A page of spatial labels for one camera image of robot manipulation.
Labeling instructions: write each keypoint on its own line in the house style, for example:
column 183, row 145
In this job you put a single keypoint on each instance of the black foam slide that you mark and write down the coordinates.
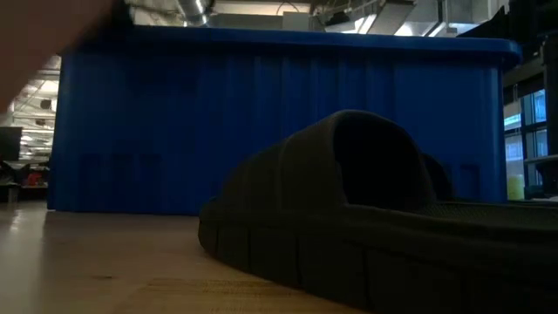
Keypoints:
column 305, row 196

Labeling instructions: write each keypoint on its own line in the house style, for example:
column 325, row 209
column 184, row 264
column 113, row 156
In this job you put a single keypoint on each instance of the blue plastic bin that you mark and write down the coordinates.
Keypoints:
column 174, row 122

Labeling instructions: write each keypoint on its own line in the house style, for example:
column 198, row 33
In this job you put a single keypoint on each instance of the yellow-green container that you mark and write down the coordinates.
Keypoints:
column 515, row 188

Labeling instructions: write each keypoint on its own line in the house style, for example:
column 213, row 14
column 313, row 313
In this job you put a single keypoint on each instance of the red crate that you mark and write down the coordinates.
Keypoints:
column 35, row 179

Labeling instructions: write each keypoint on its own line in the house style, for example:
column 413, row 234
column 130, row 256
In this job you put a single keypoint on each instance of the black monitor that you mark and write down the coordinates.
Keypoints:
column 9, row 144

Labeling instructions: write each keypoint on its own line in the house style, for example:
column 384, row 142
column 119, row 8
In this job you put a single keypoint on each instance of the silver ventilation duct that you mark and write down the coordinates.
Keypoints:
column 195, row 12

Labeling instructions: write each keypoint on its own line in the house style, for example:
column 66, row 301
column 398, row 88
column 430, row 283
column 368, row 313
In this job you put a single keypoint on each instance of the black frame post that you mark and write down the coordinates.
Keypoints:
column 551, row 96

